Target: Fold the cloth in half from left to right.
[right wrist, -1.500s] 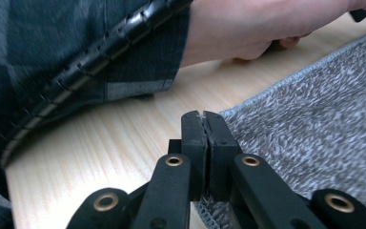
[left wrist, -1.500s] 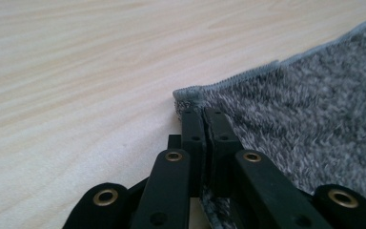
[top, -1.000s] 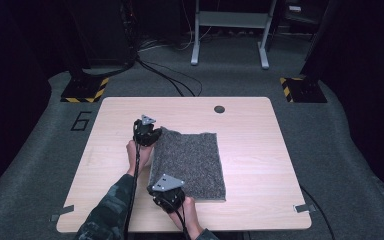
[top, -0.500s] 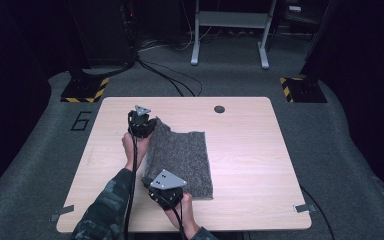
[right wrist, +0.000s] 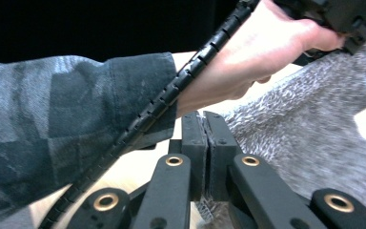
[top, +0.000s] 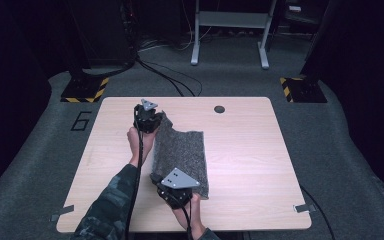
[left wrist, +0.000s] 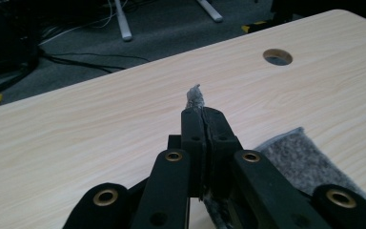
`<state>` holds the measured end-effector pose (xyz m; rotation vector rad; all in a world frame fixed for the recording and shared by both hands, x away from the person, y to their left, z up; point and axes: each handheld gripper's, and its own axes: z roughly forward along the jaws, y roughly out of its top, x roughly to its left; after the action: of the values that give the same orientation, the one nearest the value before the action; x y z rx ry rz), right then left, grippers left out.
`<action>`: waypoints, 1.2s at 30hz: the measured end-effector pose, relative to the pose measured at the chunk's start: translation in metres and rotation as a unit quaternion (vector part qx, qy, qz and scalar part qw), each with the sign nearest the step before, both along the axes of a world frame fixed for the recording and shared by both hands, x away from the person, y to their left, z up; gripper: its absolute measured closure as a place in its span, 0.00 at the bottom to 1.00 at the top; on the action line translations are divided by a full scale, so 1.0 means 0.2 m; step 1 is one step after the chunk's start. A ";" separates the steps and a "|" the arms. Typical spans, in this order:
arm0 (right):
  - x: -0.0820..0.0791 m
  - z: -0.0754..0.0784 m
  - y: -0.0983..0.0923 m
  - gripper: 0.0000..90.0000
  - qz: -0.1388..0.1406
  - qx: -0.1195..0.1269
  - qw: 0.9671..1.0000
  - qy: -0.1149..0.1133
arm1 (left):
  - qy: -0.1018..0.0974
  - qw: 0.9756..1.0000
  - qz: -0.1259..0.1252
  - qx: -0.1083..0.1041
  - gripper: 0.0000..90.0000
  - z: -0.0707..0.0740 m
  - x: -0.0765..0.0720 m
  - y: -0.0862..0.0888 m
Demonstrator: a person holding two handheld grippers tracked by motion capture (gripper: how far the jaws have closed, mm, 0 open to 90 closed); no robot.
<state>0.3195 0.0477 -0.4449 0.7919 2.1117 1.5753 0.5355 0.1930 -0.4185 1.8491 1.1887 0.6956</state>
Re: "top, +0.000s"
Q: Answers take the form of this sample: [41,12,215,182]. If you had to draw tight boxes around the black stand base hazard stripes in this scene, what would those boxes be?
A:
[60,76,110,104]
[279,76,328,104]

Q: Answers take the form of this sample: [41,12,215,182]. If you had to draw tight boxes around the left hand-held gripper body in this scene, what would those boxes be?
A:
[133,98,164,135]

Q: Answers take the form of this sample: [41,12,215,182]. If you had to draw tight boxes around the black floor cables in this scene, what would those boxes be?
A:
[135,54,204,98]

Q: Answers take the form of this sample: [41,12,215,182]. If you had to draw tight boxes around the person's right hand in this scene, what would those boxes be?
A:
[171,192,207,240]

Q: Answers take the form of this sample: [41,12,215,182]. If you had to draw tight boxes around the person's left hand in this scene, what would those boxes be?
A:
[126,125,157,168]

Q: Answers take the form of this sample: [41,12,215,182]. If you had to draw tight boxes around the white metal desk frame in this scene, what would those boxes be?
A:
[190,0,278,70]

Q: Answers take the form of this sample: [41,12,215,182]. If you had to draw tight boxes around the grey felt cloth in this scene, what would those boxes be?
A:
[149,111,210,200]

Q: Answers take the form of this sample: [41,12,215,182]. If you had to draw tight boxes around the hand-held gripper cable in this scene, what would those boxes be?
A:
[166,193,195,240]
[123,105,146,240]

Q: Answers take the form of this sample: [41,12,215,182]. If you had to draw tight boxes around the black cable beside table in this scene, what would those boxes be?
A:
[299,184,337,240]

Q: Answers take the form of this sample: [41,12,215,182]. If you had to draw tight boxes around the grey tape strip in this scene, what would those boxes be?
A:
[49,204,76,223]
[293,203,318,214]

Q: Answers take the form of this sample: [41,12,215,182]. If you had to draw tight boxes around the left hand-held gripper cable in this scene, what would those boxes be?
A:
[123,105,146,240]

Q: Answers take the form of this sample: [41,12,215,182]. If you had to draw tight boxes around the right hand-held gripper cable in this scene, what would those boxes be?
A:
[166,193,195,240]

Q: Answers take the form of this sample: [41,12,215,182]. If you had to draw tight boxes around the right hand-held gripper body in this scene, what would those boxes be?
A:
[155,167,201,211]

